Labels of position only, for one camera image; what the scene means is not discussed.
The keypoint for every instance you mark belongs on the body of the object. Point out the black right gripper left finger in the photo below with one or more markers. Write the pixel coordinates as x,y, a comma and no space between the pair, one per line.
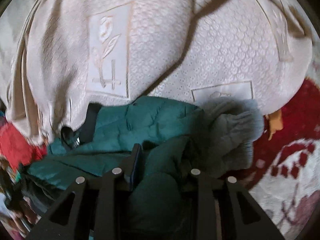
113,219

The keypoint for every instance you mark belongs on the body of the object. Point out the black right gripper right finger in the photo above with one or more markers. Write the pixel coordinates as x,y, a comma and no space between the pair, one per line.
206,218

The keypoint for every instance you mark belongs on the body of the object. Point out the green quilted puffer jacket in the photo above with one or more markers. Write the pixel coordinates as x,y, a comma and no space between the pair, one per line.
173,136

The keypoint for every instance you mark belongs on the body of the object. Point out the floral plush bed blanket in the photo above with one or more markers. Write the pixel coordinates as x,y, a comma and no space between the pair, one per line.
284,176

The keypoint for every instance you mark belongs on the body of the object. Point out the grey knit sweater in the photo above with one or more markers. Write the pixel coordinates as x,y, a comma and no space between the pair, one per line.
233,127

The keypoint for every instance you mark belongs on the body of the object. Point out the red heart-shaped ruffled pillow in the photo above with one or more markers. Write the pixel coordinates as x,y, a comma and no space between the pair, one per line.
16,149

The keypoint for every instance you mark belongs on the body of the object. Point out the cream embossed satin bedspread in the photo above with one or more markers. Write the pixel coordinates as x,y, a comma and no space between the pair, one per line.
57,56

